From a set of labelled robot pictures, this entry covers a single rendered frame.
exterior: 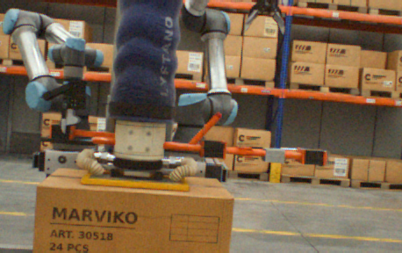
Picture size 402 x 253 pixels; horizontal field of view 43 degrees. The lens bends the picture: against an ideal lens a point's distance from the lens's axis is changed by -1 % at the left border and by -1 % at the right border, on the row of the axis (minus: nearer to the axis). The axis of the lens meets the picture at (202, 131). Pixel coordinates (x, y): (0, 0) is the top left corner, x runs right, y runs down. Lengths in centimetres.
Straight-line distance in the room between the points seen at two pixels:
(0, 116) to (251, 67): 491
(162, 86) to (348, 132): 914
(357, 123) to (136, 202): 932
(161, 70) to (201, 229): 52
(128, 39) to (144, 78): 14
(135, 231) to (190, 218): 17
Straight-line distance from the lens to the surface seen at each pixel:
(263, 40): 901
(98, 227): 162
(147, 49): 166
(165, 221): 161
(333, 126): 1059
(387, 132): 1097
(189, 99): 218
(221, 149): 175
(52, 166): 211
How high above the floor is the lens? 122
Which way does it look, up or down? 3 degrees down
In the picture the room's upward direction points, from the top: 5 degrees clockwise
